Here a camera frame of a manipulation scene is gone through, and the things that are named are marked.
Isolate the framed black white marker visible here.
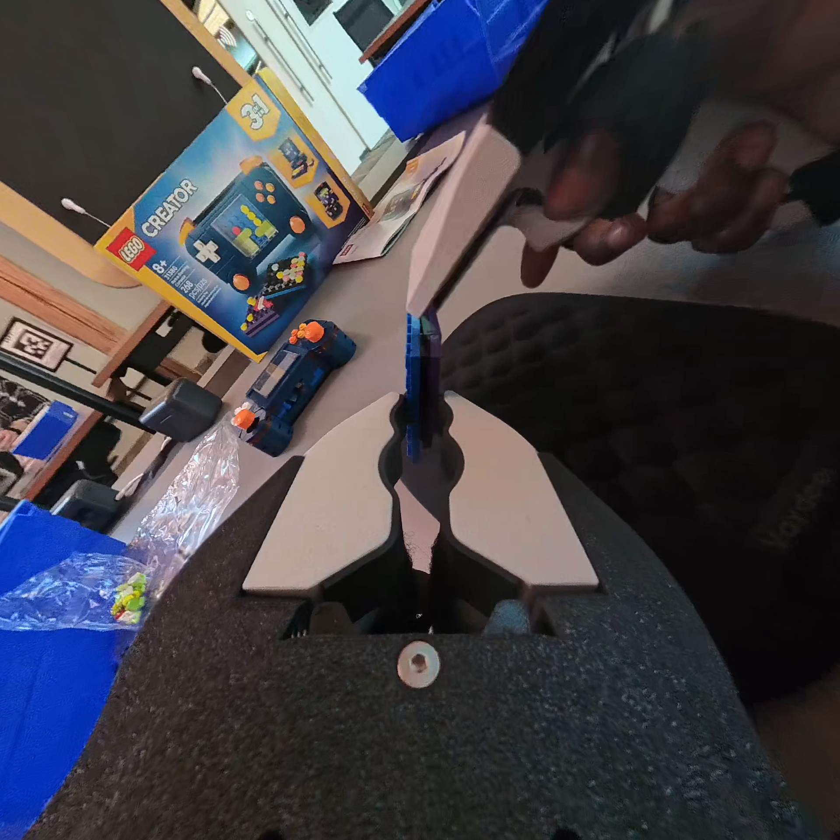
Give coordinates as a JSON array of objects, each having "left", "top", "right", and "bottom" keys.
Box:
[{"left": 0, "top": 318, "right": 74, "bottom": 374}]

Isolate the person's right hand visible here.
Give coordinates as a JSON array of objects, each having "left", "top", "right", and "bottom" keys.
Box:
[{"left": 520, "top": 0, "right": 840, "bottom": 290}]

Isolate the clear plastic bag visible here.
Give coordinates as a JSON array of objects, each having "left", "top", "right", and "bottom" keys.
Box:
[{"left": 0, "top": 420, "right": 242, "bottom": 632}]

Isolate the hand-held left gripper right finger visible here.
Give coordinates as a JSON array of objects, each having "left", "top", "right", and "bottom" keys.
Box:
[{"left": 441, "top": 392, "right": 600, "bottom": 601}]

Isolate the black power adapter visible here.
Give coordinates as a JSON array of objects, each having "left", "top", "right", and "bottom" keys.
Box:
[
  {"left": 139, "top": 378, "right": 224, "bottom": 442},
  {"left": 51, "top": 479, "right": 124, "bottom": 534}
]

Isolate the black quilted wrist rest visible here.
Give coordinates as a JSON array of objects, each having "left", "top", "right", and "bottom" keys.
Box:
[{"left": 441, "top": 292, "right": 840, "bottom": 706}]

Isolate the dark wall sign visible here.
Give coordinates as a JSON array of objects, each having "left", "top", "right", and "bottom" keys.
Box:
[{"left": 197, "top": 0, "right": 242, "bottom": 55}]

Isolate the black wood-rimmed panel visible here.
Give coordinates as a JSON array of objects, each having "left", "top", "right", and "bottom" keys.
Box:
[{"left": 0, "top": 0, "right": 257, "bottom": 290}]

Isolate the black metal pole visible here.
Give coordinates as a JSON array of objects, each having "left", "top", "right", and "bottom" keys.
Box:
[{"left": 0, "top": 351, "right": 161, "bottom": 434}]

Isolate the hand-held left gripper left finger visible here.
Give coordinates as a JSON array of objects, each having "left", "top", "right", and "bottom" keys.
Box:
[{"left": 241, "top": 392, "right": 403, "bottom": 599}]

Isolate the blue and purple brick assembly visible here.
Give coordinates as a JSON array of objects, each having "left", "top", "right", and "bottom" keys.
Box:
[{"left": 403, "top": 308, "right": 444, "bottom": 463}]

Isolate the dark blue brick game console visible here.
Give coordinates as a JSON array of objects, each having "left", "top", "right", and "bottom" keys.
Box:
[{"left": 231, "top": 319, "right": 358, "bottom": 458}]

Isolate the brick set box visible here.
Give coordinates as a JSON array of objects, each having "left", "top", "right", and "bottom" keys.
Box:
[{"left": 94, "top": 66, "right": 375, "bottom": 364}]

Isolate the brick instruction booklet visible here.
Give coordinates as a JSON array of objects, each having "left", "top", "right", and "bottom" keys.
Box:
[{"left": 332, "top": 130, "right": 468, "bottom": 265}]

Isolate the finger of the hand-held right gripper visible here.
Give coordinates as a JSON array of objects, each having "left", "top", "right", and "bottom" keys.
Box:
[{"left": 406, "top": 121, "right": 526, "bottom": 317}]

